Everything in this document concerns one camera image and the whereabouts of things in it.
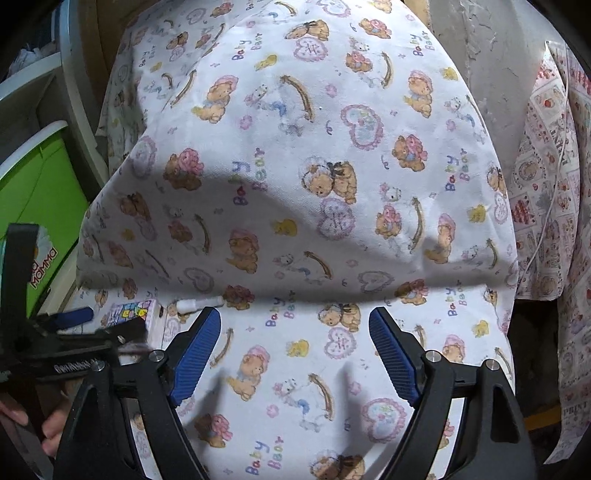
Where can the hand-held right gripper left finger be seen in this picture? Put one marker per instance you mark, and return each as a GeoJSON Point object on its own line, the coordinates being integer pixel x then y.
{"type": "Point", "coordinates": [194, 355]}

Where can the pink patchwork printed cloth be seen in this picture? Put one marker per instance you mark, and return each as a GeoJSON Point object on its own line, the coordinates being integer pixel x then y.
{"type": "Point", "coordinates": [554, 258]}

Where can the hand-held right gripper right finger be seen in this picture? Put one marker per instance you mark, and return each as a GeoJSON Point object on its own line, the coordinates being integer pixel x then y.
{"type": "Point", "coordinates": [392, 355]}

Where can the white plastic tube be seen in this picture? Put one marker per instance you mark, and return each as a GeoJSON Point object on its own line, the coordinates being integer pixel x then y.
{"type": "Point", "coordinates": [198, 304]}

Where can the pink plaid tissue pack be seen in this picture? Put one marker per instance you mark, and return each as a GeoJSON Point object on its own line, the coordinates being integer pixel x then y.
{"type": "Point", "coordinates": [134, 311]}

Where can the cream plastic drawer cabinet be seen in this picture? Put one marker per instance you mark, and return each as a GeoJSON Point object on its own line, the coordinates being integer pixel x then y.
{"type": "Point", "coordinates": [74, 69]}

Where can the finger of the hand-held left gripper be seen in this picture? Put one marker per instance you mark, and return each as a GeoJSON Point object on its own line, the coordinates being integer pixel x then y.
{"type": "Point", "coordinates": [124, 331]}
{"type": "Point", "coordinates": [74, 316]}

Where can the bear printed blanket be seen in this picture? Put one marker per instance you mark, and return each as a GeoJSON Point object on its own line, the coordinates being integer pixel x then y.
{"type": "Point", "coordinates": [277, 138]}

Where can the person's left hand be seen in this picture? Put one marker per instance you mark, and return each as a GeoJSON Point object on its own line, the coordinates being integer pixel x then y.
{"type": "Point", "coordinates": [55, 424]}

